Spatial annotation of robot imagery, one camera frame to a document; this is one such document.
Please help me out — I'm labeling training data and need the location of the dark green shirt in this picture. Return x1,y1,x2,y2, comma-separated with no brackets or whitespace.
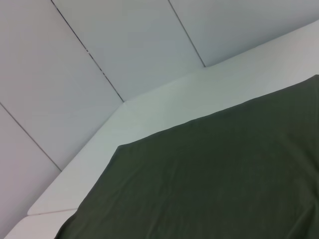
55,74,319,239

